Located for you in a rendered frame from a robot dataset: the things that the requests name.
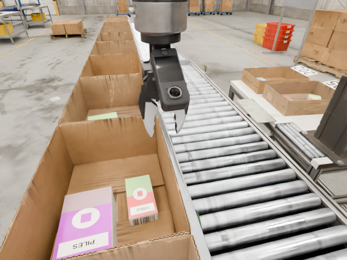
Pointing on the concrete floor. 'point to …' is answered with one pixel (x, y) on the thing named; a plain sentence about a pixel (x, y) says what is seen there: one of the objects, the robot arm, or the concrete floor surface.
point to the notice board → (306, 26)
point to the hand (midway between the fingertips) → (164, 132)
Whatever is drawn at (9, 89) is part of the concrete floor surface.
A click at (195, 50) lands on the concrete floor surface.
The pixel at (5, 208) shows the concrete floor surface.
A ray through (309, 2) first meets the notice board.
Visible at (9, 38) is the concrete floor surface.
